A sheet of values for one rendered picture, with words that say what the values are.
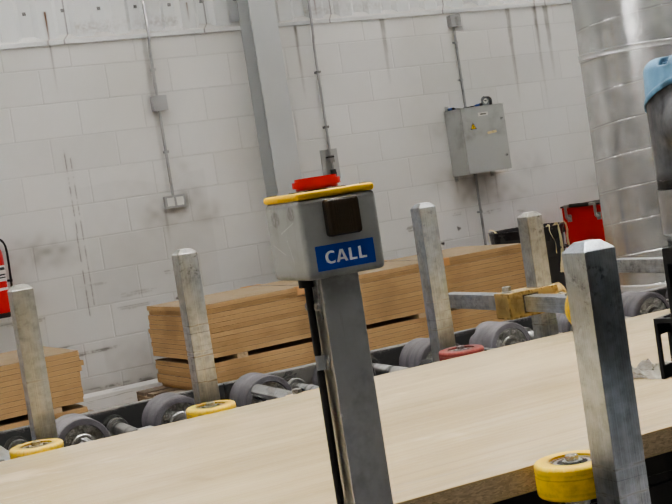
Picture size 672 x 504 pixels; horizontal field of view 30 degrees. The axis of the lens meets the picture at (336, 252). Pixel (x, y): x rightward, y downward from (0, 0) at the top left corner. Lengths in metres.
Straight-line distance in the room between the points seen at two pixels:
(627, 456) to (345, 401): 0.29
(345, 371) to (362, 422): 0.04
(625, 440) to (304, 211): 0.38
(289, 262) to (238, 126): 7.85
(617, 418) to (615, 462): 0.04
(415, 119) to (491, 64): 0.85
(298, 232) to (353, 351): 0.11
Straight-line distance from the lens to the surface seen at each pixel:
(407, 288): 7.91
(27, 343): 2.05
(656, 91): 1.08
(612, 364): 1.16
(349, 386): 1.03
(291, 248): 1.01
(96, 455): 1.80
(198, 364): 2.13
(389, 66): 9.50
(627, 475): 1.19
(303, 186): 1.01
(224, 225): 8.75
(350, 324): 1.02
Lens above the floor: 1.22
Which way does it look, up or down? 3 degrees down
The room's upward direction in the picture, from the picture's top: 9 degrees counter-clockwise
